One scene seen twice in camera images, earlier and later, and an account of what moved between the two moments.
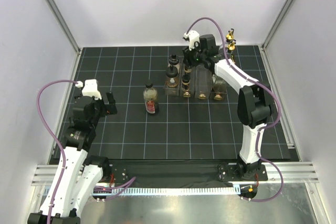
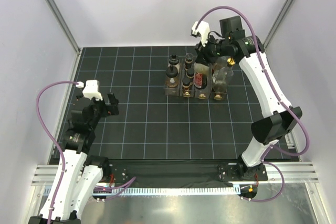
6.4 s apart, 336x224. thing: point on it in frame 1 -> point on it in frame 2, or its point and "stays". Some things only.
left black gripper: x=107 y=109 stays
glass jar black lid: x=171 y=73 stays
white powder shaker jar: x=174 y=62 stays
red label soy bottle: x=150 y=95 -> x=201 y=72
